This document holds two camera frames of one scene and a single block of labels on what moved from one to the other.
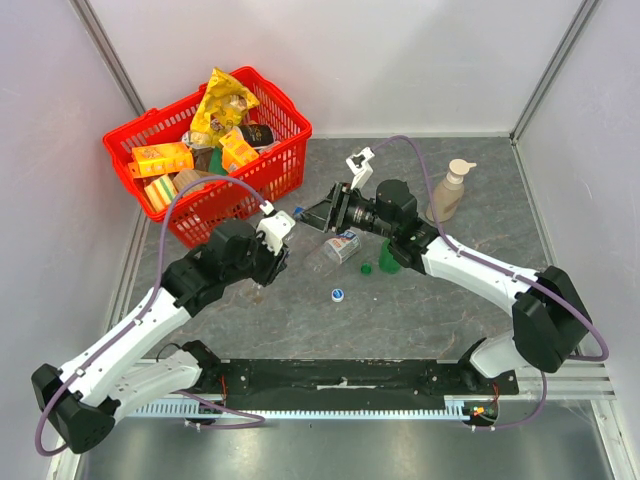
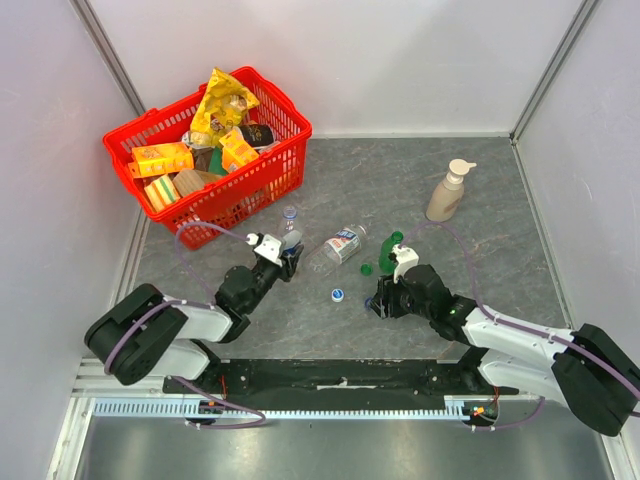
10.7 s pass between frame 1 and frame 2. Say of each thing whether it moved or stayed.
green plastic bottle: stayed
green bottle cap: stayed
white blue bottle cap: stayed
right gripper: moved
